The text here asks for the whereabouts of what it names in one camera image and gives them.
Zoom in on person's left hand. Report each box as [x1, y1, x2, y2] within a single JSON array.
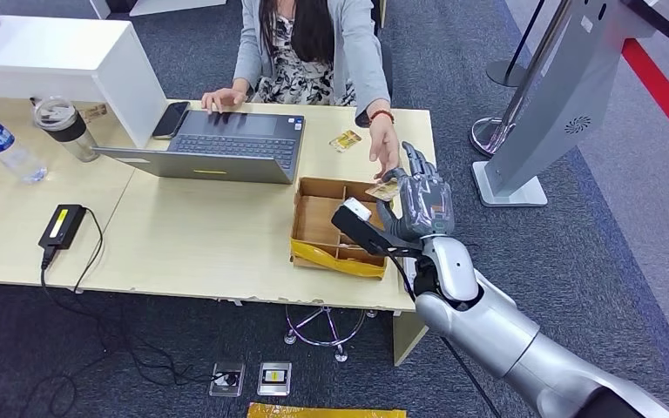
[[367, 118, 402, 181]]

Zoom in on wooden desk leg panel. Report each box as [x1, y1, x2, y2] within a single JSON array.
[[392, 311, 429, 368]]

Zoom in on thin black adapter cable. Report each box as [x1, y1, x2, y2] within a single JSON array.
[[72, 206, 106, 293]]

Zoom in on gold card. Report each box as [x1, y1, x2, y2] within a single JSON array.
[[328, 129, 363, 154]]

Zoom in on chrome stool base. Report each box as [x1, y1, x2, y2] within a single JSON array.
[[283, 306, 380, 364]]

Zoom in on plastic water bottle blue label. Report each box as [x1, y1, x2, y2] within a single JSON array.
[[0, 102, 50, 184]]

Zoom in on black stanchion post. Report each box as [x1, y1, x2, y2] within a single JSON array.
[[485, 0, 548, 89]]

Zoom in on grey card reader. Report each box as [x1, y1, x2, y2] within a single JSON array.
[[401, 256, 419, 293]]

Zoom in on thick black power cord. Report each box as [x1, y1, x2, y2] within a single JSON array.
[[17, 245, 240, 418]]

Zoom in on cardboard divider box yellow tape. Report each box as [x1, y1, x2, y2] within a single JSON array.
[[289, 175, 396, 281]]

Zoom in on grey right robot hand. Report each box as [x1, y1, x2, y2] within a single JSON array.
[[375, 140, 456, 242]]

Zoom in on black smartphone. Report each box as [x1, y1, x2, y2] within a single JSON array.
[[152, 100, 192, 140]]

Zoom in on silver kiosk stand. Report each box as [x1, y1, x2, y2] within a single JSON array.
[[471, 0, 669, 208]]

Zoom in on floor socket yellow sticker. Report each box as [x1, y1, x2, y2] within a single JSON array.
[[256, 361, 294, 397]]

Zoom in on person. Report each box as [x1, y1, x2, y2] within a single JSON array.
[[200, 0, 402, 181]]

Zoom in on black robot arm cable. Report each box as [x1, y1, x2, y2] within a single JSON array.
[[389, 251, 503, 418]]

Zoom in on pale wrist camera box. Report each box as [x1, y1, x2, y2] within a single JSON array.
[[342, 198, 373, 223]]

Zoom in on white desk cabinet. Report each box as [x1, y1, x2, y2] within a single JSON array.
[[0, 15, 169, 150]]

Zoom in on grey laptop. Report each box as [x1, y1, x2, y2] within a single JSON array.
[[91, 109, 307, 185]]

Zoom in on floor socket with plug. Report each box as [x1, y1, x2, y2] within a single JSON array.
[[208, 361, 247, 399]]

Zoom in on black power adapter yellow label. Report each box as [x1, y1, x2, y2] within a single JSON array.
[[38, 203, 88, 251]]

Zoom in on chrome stanchion post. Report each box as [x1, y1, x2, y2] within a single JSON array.
[[470, 0, 575, 158]]

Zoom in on white furniture piece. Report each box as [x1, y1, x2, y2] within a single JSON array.
[[89, 0, 229, 20]]

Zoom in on person's right hand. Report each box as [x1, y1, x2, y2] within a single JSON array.
[[200, 87, 249, 114]]

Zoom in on clear tumbler black band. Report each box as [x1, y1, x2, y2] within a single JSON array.
[[32, 96, 101, 163]]

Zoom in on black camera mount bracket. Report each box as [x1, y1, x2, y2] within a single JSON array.
[[330, 206, 425, 258]]

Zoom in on yellow taped flat package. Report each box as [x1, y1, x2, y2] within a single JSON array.
[[247, 401, 409, 418]]

